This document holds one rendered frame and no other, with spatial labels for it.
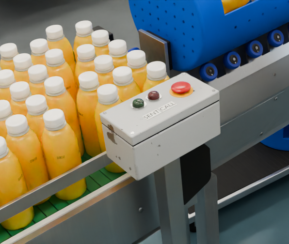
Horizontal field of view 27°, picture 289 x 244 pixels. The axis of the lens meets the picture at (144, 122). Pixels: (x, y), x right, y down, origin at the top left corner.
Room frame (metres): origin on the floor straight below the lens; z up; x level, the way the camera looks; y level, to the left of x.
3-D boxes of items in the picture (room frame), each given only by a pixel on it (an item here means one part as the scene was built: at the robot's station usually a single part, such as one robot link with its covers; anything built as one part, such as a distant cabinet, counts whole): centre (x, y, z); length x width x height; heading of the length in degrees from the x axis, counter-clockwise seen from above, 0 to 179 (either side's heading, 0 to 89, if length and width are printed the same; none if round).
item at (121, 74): (1.06, 0.03, 1.08); 0.04 x 0.04 x 0.02
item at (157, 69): (1.07, -0.04, 1.08); 0.04 x 0.04 x 0.02
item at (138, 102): (0.91, 0.01, 1.11); 0.02 x 0.02 x 0.01
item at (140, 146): (0.91, -0.03, 1.05); 0.20 x 0.10 x 0.10; 123
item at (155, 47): (1.27, -0.05, 0.99); 0.10 x 0.02 x 0.12; 33
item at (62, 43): (1.30, 0.18, 0.98); 0.07 x 0.07 x 0.17
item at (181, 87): (0.94, -0.07, 1.11); 0.04 x 0.04 x 0.01
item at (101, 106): (1.00, 0.06, 0.98); 0.07 x 0.07 x 0.17
